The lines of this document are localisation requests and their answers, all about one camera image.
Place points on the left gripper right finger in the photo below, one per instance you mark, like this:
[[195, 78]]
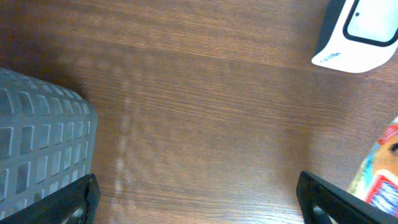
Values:
[[323, 202]]

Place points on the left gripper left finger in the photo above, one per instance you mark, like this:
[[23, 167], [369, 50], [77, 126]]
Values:
[[75, 203]]

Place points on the yellow wet wipes pack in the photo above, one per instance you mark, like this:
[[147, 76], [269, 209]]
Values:
[[376, 179]]

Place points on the grey plastic basket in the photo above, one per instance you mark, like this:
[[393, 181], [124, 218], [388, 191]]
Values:
[[47, 139]]

